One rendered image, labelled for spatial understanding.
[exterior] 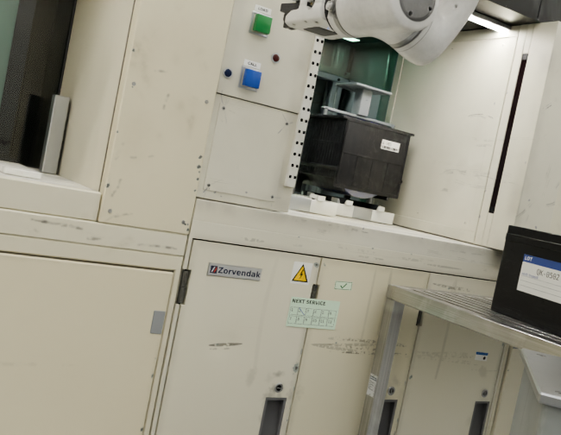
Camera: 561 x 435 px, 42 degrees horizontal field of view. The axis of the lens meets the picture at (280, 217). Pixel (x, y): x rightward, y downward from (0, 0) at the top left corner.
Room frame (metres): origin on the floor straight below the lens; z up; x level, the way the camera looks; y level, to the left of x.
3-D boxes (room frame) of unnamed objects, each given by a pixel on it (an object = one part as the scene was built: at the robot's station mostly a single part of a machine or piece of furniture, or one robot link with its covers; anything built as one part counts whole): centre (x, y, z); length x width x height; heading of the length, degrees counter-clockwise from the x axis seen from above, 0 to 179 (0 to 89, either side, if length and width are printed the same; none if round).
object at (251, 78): (1.35, 0.10, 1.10); 0.03 x 0.02 x 0.03; 121
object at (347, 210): (1.99, -0.15, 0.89); 0.22 x 0.21 x 0.04; 31
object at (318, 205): (1.75, 0.02, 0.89); 0.22 x 0.21 x 0.04; 31
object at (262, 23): (1.35, 0.10, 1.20); 0.03 x 0.02 x 0.03; 121
